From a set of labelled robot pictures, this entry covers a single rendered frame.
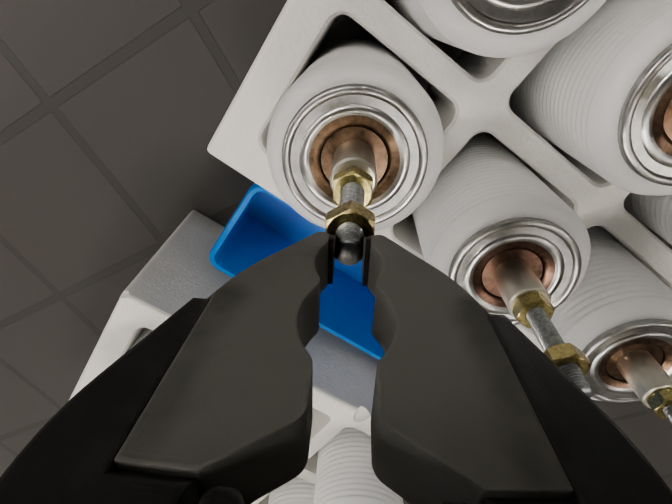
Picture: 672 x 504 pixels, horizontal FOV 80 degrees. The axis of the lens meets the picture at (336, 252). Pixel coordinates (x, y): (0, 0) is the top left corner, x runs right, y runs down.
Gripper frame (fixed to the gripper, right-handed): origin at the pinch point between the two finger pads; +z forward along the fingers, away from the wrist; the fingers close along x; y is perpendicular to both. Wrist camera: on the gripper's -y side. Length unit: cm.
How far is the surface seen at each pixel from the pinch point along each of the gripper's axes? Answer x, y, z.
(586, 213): 17.3, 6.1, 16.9
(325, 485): -1.1, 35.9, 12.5
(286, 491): -6.0, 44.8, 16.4
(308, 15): -3.1, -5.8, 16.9
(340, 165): -0.6, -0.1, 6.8
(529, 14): 7.2, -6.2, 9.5
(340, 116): -0.7, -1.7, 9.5
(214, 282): -14.1, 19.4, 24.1
